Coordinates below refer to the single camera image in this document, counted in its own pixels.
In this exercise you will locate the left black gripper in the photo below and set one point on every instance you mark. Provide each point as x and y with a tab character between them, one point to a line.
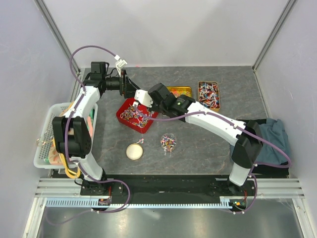
127	88

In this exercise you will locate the red candy tray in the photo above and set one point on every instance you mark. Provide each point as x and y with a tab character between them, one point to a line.
128	116

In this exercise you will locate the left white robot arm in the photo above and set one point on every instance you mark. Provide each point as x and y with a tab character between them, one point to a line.
71	136

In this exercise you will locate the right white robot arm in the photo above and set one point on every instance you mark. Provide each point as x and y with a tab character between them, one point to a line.
194	113

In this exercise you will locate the gold gummy tin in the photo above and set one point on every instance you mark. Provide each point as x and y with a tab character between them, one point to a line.
180	90

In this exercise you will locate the clear glass jar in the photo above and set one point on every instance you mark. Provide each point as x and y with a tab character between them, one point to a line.
168	142

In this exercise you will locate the gold lollipop tin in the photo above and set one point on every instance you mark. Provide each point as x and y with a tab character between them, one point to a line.
208	95

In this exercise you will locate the stray swirl lollipop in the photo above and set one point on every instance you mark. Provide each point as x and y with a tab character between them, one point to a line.
141	141

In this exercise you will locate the round wooden jar lid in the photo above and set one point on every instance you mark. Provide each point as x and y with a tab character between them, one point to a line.
134	151

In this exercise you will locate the patterned pink cloth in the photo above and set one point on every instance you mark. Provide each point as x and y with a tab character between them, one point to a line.
53	157

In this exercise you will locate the yellow clothes hanger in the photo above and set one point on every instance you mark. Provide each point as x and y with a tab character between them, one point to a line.
71	174

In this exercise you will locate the folded blue-grey cloth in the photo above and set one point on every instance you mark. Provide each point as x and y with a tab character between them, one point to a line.
263	142

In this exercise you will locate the white plastic basket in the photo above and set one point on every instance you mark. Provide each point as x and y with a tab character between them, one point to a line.
44	142

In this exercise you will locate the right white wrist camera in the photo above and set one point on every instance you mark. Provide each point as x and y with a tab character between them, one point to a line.
143	98

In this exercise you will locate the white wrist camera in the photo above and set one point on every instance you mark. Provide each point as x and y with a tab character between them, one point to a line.
120	64
143	98

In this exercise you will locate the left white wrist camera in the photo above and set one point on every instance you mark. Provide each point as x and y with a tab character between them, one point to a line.
120	64

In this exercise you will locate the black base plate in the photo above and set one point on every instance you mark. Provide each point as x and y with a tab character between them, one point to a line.
167	188

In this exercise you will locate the grey slotted cable duct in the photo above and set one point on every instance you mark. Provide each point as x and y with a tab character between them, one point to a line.
98	203

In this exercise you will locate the aluminium frame rail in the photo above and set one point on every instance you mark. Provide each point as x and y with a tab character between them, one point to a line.
268	188

